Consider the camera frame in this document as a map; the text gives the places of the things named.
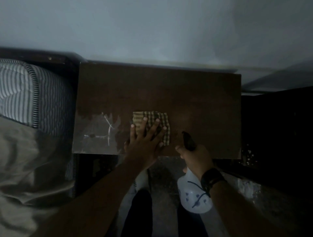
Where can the person's left hand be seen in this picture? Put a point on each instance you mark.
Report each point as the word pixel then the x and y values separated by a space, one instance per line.
pixel 144 151

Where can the person's right hand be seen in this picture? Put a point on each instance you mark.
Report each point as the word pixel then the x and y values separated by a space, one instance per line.
pixel 198 161

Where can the checkered cleaning cloth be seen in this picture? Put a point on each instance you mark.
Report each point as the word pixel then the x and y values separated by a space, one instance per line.
pixel 166 136

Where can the white spray bottle black trigger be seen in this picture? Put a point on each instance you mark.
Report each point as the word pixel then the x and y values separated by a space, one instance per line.
pixel 193 197

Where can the person's right forearm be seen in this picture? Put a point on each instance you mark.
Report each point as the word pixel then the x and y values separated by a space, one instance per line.
pixel 239 212

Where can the person's left forearm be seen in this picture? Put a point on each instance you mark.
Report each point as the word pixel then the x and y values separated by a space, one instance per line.
pixel 97 202

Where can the brown wooden cabinet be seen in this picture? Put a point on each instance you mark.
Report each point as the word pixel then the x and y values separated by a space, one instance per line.
pixel 195 102

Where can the person's black trouser legs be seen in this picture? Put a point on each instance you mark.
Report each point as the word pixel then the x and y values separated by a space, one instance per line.
pixel 139 214

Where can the black wristwatch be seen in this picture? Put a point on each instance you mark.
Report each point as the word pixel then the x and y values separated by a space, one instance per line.
pixel 211 179

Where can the white shoe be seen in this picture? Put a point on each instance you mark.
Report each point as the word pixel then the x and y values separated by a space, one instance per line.
pixel 141 180

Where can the tan bed sheet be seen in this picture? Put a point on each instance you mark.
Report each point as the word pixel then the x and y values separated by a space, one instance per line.
pixel 24 171

